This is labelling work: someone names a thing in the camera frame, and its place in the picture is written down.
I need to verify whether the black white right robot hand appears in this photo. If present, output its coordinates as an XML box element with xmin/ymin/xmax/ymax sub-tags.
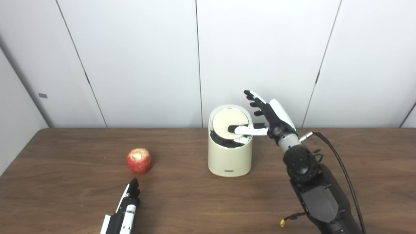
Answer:
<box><xmin>227</xmin><ymin>90</ymin><xmax>298</xmax><ymax>139</ymax></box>

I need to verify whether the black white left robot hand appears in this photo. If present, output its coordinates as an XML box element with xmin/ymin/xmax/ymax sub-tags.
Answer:
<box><xmin>100</xmin><ymin>178</ymin><xmax>141</xmax><ymax>234</ymax></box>

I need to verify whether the round cream bin lid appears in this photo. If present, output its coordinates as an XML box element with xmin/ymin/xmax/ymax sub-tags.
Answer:
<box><xmin>212</xmin><ymin>110</ymin><xmax>250</xmax><ymax>140</ymax></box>

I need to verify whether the red apple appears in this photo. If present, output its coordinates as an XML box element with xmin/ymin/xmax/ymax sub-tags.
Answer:
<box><xmin>126</xmin><ymin>148</ymin><xmax>152</xmax><ymax>174</ymax></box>

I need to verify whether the cream-colored bin body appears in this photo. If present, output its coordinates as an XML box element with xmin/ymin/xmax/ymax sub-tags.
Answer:
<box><xmin>208</xmin><ymin>104</ymin><xmax>253</xmax><ymax>178</ymax></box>

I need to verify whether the thin yellow-tipped wire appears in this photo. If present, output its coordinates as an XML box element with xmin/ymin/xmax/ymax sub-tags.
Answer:
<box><xmin>280</xmin><ymin>212</ymin><xmax>307</xmax><ymax>227</ymax></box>

